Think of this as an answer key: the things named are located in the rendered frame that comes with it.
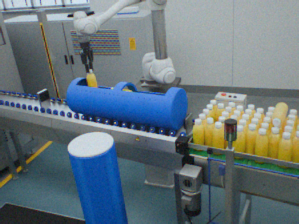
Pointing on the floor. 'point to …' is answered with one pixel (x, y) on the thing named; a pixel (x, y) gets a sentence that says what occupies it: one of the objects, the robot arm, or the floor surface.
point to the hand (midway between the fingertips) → (89, 67)
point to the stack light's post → (229, 185)
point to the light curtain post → (50, 53)
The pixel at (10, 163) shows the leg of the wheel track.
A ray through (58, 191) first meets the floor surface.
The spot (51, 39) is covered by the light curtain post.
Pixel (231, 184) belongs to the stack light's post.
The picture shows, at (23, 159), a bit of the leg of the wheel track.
